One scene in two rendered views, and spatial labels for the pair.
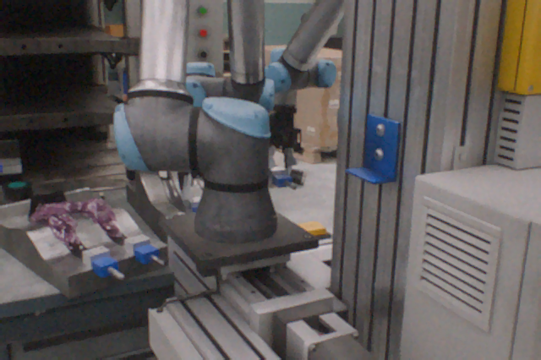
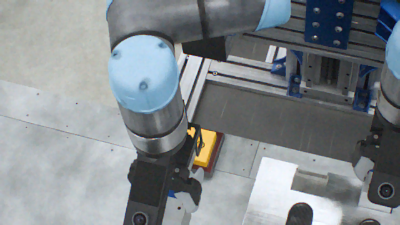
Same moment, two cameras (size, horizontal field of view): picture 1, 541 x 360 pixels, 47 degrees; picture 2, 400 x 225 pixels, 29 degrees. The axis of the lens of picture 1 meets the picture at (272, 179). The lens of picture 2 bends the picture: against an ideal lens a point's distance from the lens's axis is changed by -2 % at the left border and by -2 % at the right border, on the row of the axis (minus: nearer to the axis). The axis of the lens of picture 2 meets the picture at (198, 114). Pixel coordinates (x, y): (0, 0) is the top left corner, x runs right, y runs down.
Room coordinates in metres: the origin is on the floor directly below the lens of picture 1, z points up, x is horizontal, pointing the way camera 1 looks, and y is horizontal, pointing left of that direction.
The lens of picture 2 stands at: (1.98, 0.39, 1.99)
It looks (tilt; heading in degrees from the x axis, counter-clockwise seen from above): 60 degrees down; 232
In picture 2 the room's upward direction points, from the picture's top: 9 degrees counter-clockwise
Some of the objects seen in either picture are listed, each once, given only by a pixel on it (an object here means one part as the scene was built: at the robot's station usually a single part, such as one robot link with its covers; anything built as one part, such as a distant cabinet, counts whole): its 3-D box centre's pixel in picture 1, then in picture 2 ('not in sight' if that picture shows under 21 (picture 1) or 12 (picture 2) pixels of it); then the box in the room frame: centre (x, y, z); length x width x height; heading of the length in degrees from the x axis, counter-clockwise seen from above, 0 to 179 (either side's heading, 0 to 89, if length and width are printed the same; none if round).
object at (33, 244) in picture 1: (69, 230); not in sight; (1.50, 0.52, 0.86); 0.50 x 0.26 x 0.11; 44
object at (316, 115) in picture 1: (308, 98); not in sight; (6.05, -0.34, 0.47); 1.22 x 0.80 x 0.94; 35
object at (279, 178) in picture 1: (283, 182); (180, 187); (1.71, -0.03, 0.93); 0.13 x 0.05 x 0.05; 27
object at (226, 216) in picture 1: (236, 201); not in sight; (1.07, 0.06, 1.09); 0.15 x 0.15 x 0.10
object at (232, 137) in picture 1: (232, 138); not in sight; (1.07, 0.07, 1.20); 0.13 x 0.12 x 0.14; 87
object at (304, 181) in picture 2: not in sight; (309, 185); (1.56, 0.09, 0.87); 0.05 x 0.05 x 0.04; 27
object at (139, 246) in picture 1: (149, 255); not in sight; (1.35, 0.28, 0.86); 0.13 x 0.05 x 0.05; 44
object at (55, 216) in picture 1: (71, 214); not in sight; (1.50, 0.51, 0.90); 0.26 x 0.18 x 0.08; 44
